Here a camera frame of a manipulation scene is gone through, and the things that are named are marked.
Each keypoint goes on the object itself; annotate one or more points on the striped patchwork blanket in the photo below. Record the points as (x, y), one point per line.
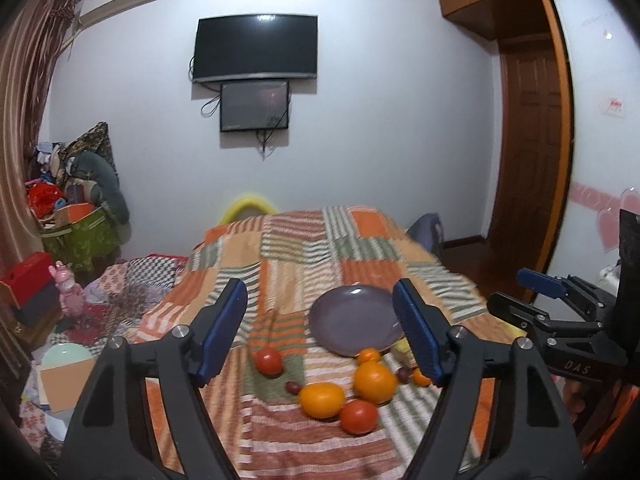
(318, 288)

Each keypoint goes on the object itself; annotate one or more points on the white sliding wardrobe door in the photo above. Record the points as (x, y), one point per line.
(603, 58)

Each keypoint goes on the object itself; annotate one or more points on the large black wall television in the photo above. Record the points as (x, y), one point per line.
(256, 46)

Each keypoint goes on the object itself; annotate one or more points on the purple round plate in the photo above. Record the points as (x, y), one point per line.
(349, 318)

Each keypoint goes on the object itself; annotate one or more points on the blue grey backpack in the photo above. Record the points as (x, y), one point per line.
(428, 232)

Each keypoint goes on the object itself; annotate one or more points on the small black wall monitor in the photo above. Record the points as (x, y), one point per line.
(254, 105)

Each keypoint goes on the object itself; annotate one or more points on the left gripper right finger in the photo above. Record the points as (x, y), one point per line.
(529, 434)

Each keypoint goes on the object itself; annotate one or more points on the red tomato front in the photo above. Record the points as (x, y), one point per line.
(359, 417)

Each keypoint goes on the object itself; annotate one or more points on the red tomato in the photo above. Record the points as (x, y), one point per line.
(268, 361)
(359, 417)

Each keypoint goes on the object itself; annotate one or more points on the pink rabbit toy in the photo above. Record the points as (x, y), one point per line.
(72, 299)

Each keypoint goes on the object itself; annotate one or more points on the dark red jujube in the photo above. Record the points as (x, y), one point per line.
(404, 375)
(293, 388)

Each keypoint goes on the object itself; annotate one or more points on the checkered floral quilt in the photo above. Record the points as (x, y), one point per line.
(115, 305)

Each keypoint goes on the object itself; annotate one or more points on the brown wooden door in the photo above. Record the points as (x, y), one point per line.
(530, 155)

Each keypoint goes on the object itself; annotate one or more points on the striped brown curtain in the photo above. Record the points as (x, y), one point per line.
(30, 47)

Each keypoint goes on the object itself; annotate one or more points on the large orange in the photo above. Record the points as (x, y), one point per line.
(321, 400)
(374, 382)

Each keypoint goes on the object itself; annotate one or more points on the small tangerine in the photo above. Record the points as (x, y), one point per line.
(419, 379)
(368, 355)

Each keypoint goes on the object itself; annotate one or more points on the green storage box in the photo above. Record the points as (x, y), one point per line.
(81, 244)

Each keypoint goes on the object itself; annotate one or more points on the yellow corn cob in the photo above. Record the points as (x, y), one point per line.
(403, 354)

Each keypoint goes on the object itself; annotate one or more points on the red plastic bag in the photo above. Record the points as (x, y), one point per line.
(42, 197)

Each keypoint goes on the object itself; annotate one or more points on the mint green bowl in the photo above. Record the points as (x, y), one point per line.
(64, 354)

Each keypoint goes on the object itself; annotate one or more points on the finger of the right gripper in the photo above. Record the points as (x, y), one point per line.
(581, 296)
(541, 328)

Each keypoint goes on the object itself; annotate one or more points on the red box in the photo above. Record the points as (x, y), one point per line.
(24, 281)

